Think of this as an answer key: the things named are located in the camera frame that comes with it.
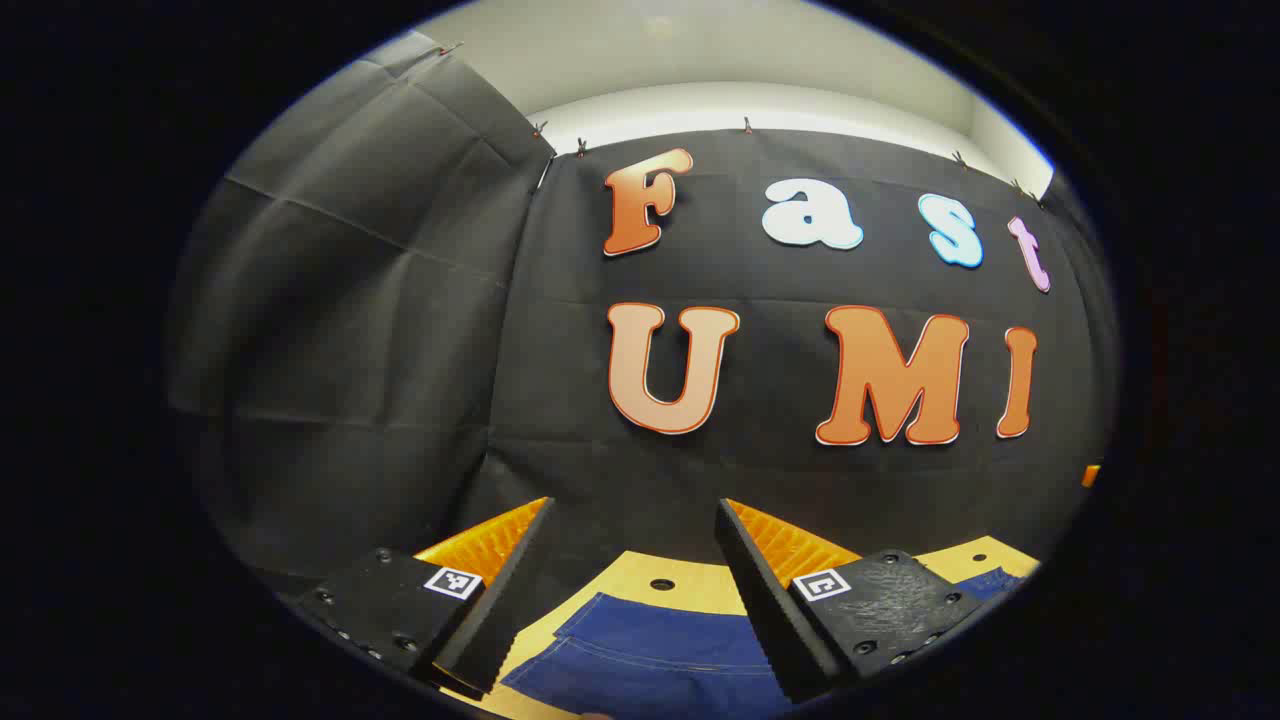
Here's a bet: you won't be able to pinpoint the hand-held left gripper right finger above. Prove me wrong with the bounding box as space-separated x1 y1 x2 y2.
714 497 991 706

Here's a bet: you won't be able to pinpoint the row of small cloth clips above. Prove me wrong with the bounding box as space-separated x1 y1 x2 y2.
435 40 1046 206

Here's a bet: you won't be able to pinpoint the blue jeans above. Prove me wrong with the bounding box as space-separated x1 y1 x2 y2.
500 565 1028 720

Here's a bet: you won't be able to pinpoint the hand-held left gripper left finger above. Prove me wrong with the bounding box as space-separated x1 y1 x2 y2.
297 495 557 701

